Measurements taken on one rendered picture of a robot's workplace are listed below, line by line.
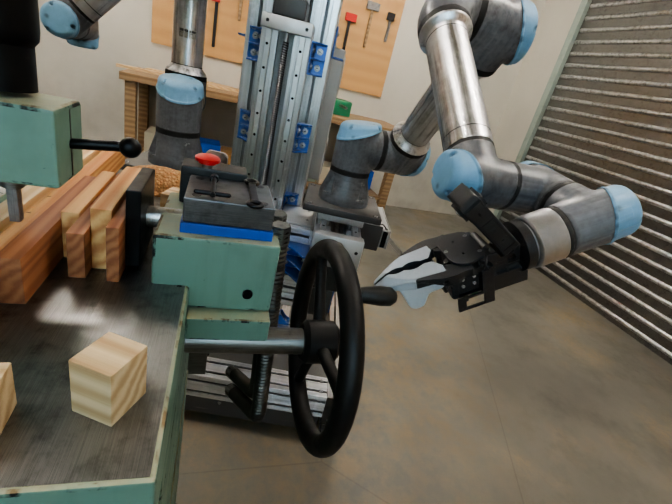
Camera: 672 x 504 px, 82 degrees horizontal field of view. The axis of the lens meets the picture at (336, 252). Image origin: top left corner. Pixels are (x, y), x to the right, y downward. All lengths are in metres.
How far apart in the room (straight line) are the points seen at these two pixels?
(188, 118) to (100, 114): 2.79
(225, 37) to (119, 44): 0.81
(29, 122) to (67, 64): 3.52
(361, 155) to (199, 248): 0.73
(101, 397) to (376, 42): 3.82
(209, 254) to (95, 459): 0.22
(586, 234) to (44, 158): 0.60
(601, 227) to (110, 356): 0.56
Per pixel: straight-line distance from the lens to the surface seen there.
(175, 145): 1.17
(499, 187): 0.61
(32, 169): 0.43
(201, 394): 1.38
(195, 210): 0.44
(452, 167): 0.58
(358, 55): 3.92
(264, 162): 1.26
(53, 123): 0.42
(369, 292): 0.47
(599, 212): 0.61
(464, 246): 0.54
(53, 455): 0.32
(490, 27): 0.89
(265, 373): 0.61
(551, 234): 0.57
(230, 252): 0.45
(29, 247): 0.45
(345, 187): 1.11
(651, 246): 3.36
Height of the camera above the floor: 1.15
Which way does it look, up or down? 24 degrees down
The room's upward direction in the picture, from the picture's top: 14 degrees clockwise
